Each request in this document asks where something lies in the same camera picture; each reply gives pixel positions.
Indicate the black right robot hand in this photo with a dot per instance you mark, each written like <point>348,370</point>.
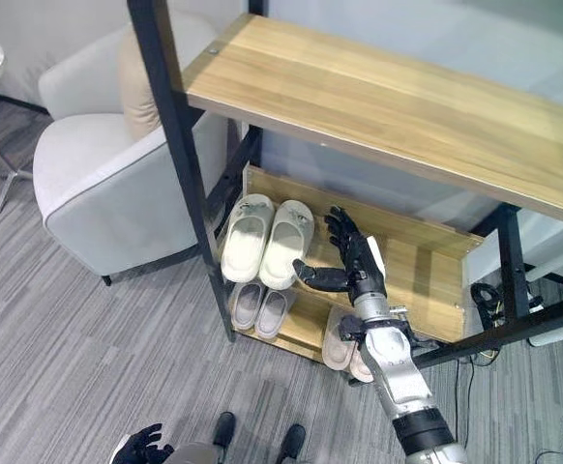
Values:
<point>359,263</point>

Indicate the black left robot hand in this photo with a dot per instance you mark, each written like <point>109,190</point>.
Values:
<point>139,447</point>

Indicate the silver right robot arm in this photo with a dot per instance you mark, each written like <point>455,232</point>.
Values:
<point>397,377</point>

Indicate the silver robot body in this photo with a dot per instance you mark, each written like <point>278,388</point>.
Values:
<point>194,453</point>

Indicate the middle wooden shelf board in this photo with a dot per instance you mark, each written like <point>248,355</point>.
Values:
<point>417,261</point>

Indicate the cream slipper with dark print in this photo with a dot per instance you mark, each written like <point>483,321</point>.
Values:
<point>244,238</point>
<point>284,244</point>

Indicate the beige slipper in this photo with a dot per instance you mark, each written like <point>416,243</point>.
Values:
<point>361,365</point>
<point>337,340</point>

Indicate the low wooden shelf board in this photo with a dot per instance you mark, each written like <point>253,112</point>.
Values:
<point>301,326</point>

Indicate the dark robot left foot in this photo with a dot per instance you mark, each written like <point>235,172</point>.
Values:
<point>224,430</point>

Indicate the dark robot foot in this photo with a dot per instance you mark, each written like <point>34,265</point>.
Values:
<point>291,442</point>
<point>224,430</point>

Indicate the small grey slipper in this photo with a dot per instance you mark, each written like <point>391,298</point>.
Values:
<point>273,314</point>
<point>245,305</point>

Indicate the dark robot right foot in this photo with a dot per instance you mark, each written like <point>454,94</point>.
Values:
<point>291,442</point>

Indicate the large wooden shelf board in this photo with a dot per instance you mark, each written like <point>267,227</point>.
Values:
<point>388,101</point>

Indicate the light grey armchair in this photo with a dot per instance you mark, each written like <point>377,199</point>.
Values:
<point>112,183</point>

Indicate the beige cushion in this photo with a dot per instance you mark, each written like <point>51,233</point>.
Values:
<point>139,92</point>

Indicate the black metal shoe rack frame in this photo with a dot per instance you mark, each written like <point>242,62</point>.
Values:
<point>185,164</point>

